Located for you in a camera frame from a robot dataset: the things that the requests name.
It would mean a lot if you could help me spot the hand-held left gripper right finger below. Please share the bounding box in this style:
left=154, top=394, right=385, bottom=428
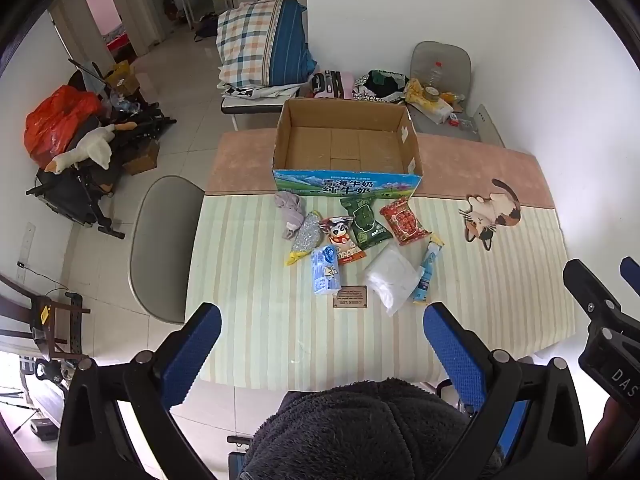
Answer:
left=422, top=301, right=588, bottom=480

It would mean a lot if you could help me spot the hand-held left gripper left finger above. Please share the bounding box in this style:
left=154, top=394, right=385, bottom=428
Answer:
left=57, top=302, right=223, bottom=480

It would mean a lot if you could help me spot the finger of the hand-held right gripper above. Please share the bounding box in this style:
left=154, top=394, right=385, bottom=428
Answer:
left=562, top=259, right=632, bottom=332
left=619, top=256, right=640, bottom=292

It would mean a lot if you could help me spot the blue tube packet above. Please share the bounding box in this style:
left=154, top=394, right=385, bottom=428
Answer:
left=412, top=234, right=446, bottom=305

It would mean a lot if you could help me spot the white plastic bag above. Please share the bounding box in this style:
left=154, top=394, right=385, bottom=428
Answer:
left=363, top=244, right=426, bottom=317

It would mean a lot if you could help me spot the red snack packet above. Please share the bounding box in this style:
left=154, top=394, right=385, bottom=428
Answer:
left=379, top=198, right=432, bottom=246

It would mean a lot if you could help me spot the blue tissue packet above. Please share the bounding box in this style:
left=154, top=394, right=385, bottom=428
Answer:
left=310, top=244, right=342, bottom=297

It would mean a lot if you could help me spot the cartoon snack packet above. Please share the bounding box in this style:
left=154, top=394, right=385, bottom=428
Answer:
left=320, top=216, right=368, bottom=265

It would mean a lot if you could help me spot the green snack packet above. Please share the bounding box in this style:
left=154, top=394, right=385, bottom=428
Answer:
left=340, top=195, right=393, bottom=251

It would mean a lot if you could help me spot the silver glitter packet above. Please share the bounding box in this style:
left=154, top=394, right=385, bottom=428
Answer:
left=285, top=210, right=326, bottom=267

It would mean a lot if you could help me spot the purple soft cloth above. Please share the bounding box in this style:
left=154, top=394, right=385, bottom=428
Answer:
left=275, top=191, right=307, bottom=241

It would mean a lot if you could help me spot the printed cardboard box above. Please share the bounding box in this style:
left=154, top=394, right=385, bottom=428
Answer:
left=272, top=98, right=425, bottom=198

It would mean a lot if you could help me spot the person's right forearm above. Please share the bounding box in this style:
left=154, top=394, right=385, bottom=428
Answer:
left=587, top=397, right=640, bottom=466

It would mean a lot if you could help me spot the grey round chair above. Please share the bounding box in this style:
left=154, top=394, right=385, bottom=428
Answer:
left=130, top=176, right=206, bottom=325

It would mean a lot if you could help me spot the dark grey fleece garment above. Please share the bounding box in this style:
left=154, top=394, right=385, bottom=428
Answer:
left=240, top=380, right=501, bottom=480

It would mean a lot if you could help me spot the wooden rack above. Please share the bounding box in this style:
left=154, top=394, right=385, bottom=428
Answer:
left=0, top=272, right=91, bottom=361

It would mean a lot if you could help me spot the grey flat panel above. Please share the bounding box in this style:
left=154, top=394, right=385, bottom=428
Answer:
left=472, top=105, right=506, bottom=148

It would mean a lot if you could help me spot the white power strip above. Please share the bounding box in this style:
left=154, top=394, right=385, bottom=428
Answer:
left=17, top=222, right=36, bottom=283

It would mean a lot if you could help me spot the black folded stroller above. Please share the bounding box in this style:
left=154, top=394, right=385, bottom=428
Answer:
left=25, top=160, right=126, bottom=240

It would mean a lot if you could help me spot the small brown cardboard box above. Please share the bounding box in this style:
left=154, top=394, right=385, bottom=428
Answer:
left=122, top=139, right=161, bottom=176

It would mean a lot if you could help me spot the white goose plush toy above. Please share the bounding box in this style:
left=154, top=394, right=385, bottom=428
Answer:
left=45, top=121, right=138, bottom=175

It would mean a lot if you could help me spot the black equipment pile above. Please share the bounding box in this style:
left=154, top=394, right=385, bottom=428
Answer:
left=107, top=102, right=178, bottom=161

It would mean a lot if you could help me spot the yellow plastic bag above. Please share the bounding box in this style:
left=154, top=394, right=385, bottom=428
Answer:
left=404, top=80, right=453, bottom=121

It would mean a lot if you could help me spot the white folding bed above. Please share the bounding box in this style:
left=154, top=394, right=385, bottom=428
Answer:
left=220, top=82, right=311, bottom=131

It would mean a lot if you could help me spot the grey cushioned chair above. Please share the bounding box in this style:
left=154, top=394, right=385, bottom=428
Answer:
left=407, top=41, right=483, bottom=143

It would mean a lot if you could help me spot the orange plastic bag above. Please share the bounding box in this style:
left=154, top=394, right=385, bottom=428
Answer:
left=25, top=85, right=103, bottom=168

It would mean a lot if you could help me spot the pile of dark clothes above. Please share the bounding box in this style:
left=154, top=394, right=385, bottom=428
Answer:
left=352, top=69, right=408, bottom=106

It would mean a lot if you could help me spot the yellow box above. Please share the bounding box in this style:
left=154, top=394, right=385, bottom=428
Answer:
left=105, top=60, right=138, bottom=96

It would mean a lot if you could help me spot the pink suitcase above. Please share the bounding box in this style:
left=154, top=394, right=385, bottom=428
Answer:
left=310, top=71, right=357, bottom=101

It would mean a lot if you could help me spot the plaid folded quilt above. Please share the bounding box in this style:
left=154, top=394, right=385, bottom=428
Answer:
left=216, top=0, right=318, bottom=88

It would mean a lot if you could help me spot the black floor bag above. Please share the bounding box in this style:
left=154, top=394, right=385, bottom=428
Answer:
left=194, top=15, right=218, bottom=41

